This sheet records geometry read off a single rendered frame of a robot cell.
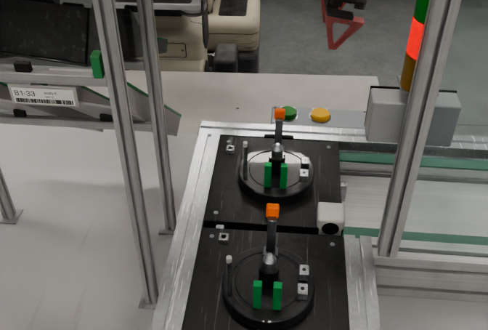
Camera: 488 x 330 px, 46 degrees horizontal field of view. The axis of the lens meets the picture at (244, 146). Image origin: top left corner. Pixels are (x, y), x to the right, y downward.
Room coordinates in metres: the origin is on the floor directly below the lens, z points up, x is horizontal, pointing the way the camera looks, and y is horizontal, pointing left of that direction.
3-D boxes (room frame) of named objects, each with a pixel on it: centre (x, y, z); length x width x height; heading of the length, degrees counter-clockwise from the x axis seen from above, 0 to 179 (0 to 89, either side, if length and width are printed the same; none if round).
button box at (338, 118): (1.01, -0.16, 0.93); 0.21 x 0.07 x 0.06; 85
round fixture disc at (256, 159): (0.80, -0.06, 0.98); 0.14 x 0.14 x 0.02
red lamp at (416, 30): (0.66, -0.24, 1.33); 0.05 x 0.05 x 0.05
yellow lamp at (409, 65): (0.66, -0.24, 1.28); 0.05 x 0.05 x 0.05
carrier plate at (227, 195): (0.80, -0.06, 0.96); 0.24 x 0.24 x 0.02; 85
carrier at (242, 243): (0.54, -0.04, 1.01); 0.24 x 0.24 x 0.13; 85
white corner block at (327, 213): (0.69, -0.15, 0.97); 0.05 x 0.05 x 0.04; 85
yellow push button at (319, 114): (1.01, -0.16, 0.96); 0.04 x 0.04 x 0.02
